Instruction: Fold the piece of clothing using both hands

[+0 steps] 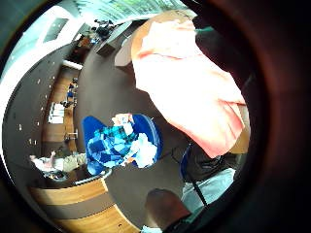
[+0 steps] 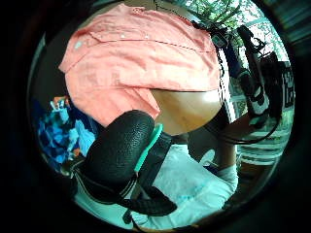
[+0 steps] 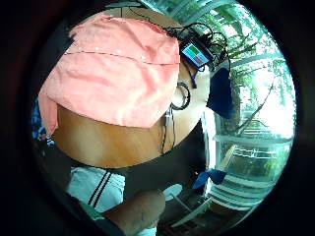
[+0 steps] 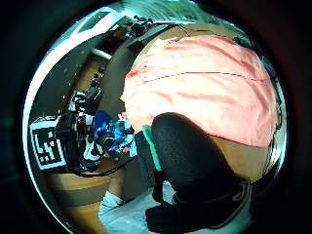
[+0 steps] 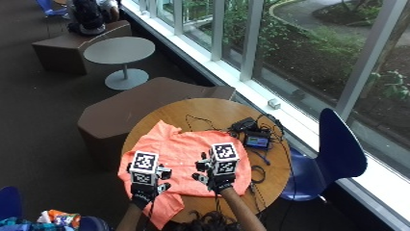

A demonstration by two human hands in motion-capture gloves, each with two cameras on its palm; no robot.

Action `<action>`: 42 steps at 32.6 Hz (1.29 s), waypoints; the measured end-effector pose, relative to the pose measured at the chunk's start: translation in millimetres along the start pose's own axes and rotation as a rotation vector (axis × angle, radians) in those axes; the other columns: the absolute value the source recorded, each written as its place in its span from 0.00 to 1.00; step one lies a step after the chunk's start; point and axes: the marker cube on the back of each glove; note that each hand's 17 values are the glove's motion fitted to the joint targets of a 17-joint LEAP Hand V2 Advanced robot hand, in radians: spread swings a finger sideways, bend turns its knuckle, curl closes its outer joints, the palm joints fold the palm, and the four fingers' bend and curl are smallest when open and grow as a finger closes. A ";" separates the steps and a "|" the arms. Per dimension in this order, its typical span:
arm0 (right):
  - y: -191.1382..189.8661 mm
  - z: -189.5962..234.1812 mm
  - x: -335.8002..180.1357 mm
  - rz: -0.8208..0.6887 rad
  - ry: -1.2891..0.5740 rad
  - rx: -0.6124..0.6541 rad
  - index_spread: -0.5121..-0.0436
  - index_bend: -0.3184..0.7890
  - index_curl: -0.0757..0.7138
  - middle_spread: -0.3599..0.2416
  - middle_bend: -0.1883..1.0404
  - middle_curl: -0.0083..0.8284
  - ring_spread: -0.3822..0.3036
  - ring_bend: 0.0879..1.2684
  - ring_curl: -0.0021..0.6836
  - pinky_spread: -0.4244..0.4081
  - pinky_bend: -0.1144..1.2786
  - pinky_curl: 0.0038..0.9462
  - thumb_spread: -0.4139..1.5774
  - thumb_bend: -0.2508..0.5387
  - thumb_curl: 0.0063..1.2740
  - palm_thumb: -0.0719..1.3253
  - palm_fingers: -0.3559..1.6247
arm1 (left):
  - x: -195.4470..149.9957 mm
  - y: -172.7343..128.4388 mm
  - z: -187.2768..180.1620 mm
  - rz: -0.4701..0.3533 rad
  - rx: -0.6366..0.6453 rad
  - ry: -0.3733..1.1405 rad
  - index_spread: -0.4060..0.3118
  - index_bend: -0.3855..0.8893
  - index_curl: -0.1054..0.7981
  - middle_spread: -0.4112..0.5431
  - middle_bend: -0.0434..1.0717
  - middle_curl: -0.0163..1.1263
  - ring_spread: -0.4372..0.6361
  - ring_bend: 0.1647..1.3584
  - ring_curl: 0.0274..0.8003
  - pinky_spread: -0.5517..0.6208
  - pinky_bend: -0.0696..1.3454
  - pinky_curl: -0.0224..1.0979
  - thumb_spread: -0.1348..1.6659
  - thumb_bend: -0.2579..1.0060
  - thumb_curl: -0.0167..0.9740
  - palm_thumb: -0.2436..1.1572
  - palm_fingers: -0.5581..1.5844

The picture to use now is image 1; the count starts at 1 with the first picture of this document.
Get blue laundry basket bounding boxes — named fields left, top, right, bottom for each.
left=81, top=113, right=163, bottom=177

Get grey cabinet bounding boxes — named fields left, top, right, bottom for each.
left=96, top=21, right=133, bottom=58

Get wooden counter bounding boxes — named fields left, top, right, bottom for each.
left=28, top=177, right=141, bottom=233

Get pile of pale clothes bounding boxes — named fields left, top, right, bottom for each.
left=29, top=150, right=87, bottom=173

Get white papers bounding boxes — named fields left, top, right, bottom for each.
left=48, top=102, right=66, bottom=125

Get white crumpled cloth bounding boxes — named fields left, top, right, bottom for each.
left=129, top=133, right=158, bottom=169

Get black camera on tripod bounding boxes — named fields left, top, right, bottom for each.
left=91, top=18, right=115, bottom=39

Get blue patterned cloth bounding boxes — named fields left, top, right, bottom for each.
left=86, top=125, right=140, bottom=169

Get pink white printed cloth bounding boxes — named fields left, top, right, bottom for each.
left=111, top=113, right=136, bottom=128

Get black cable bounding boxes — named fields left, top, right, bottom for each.
left=189, top=176, right=209, bottom=208

